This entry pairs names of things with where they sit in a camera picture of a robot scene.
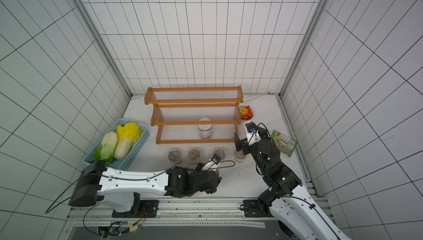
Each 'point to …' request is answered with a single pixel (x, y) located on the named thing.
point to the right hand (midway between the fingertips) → (240, 129)
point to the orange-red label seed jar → (194, 154)
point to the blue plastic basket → (126, 163)
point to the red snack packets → (245, 113)
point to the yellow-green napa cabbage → (126, 136)
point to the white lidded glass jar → (205, 130)
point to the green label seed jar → (174, 156)
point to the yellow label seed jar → (239, 156)
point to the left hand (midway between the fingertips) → (208, 175)
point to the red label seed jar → (220, 152)
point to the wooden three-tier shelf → (195, 114)
